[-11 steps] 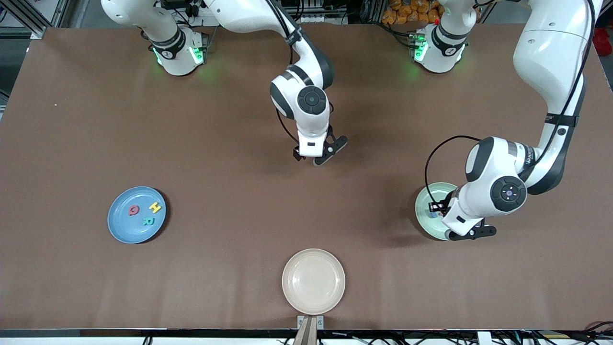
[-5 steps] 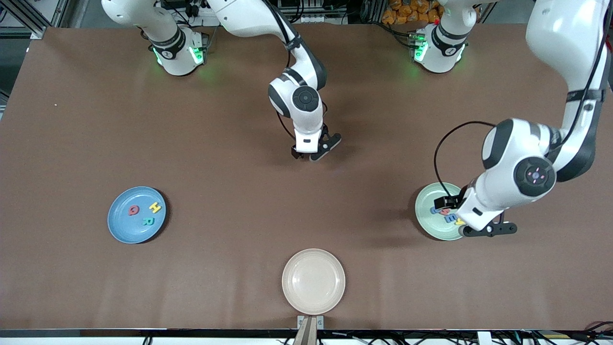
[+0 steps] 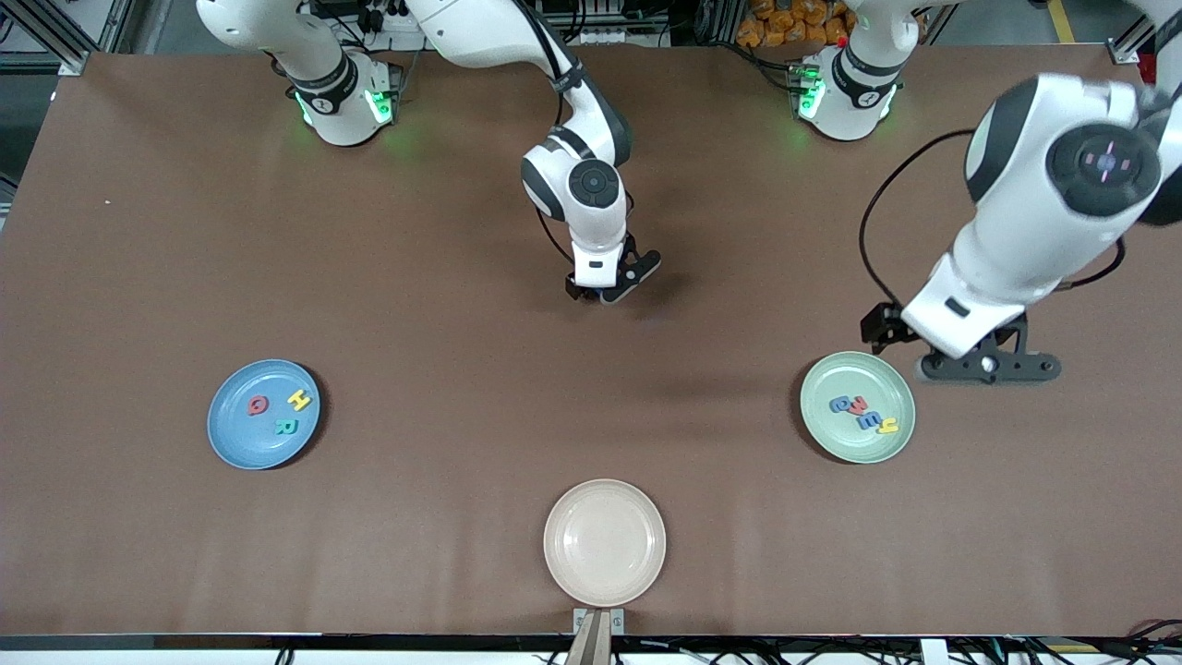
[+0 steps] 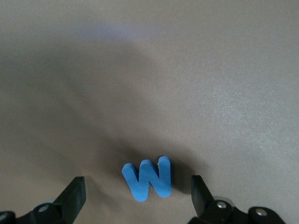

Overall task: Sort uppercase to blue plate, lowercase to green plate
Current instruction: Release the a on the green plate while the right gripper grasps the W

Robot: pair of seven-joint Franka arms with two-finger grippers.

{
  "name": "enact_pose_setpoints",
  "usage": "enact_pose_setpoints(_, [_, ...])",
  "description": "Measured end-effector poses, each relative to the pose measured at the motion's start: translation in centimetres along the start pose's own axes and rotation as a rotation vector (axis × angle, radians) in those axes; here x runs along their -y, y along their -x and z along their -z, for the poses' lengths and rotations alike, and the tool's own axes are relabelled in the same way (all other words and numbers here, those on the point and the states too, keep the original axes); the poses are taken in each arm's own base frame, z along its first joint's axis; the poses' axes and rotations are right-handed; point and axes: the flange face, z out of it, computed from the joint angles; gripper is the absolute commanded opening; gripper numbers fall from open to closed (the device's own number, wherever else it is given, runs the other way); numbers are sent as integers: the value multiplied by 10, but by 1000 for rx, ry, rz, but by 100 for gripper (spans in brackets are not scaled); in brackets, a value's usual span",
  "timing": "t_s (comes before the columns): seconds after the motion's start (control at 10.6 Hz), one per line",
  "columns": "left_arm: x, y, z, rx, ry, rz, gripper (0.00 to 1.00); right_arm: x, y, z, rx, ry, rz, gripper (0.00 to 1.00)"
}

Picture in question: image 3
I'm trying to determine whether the green round plate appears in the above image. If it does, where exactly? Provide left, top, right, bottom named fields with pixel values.
left=800, top=351, right=917, bottom=465

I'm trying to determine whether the beige round plate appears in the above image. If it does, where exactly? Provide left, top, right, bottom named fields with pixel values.
left=543, top=478, right=667, bottom=609

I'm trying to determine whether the blue round plate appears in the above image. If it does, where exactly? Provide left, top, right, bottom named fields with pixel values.
left=207, top=359, right=322, bottom=471

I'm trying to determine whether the orange mesh bag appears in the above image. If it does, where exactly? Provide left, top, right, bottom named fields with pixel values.
left=736, top=0, right=855, bottom=49

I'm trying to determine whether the aluminium profile beam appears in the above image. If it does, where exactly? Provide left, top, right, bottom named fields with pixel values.
left=564, top=613, right=614, bottom=665

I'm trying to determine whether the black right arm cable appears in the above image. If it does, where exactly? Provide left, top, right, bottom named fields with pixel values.
left=513, top=0, right=638, bottom=269

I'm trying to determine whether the grey metal bracket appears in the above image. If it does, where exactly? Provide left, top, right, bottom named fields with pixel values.
left=573, top=607, right=626, bottom=638

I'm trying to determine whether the aluminium frame post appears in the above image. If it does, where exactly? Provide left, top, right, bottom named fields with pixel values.
left=1108, top=14, right=1160, bottom=66
left=0, top=0, right=93, bottom=77

